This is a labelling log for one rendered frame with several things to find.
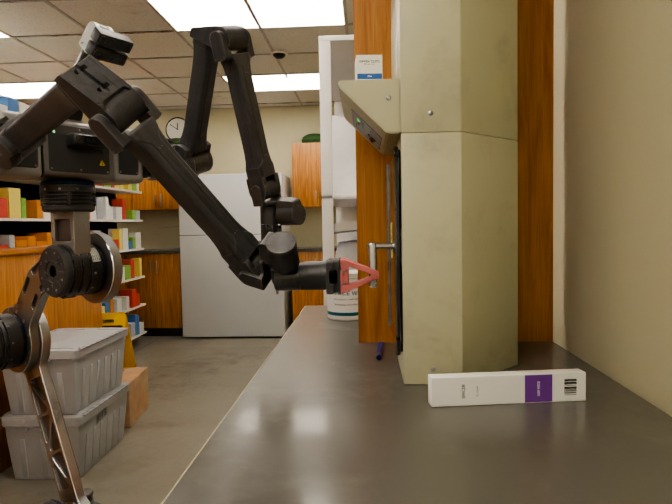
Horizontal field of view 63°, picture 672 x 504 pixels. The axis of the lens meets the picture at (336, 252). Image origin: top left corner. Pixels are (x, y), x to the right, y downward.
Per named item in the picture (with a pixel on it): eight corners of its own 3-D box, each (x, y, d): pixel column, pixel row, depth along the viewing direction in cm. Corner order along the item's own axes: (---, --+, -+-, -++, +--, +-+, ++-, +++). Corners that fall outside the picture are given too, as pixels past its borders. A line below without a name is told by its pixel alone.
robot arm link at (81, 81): (100, 36, 92) (57, 65, 86) (156, 104, 98) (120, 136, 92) (10, 119, 122) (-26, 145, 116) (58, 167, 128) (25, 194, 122)
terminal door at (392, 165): (393, 327, 135) (391, 162, 133) (400, 357, 104) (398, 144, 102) (390, 327, 135) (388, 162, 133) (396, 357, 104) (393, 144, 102)
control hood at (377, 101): (392, 154, 134) (391, 113, 133) (400, 133, 101) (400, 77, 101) (345, 155, 134) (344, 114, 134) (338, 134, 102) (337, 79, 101)
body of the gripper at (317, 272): (338, 257, 114) (303, 258, 114) (335, 260, 104) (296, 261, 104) (339, 288, 114) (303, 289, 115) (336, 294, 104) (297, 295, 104)
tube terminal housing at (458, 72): (497, 345, 135) (496, 24, 131) (539, 384, 102) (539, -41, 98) (394, 346, 136) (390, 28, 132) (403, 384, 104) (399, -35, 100)
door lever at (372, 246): (395, 288, 107) (394, 286, 110) (394, 239, 106) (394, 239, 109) (367, 288, 107) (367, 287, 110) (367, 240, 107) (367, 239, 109)
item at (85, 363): (132, 381, 327) (130, 326, 325) (79, 417, 266) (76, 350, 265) (64, 381, 329) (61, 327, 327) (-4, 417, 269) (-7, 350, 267)
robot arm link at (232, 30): (215, 11, 142) (186, 11, 134) (255, 30, 138) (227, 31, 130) (192, 164, 166) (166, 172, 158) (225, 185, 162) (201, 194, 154)
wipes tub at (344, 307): (367, 313, 185) (366, 269, 184) (367, 320, 172) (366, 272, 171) (328, 314, 186) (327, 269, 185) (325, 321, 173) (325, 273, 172)
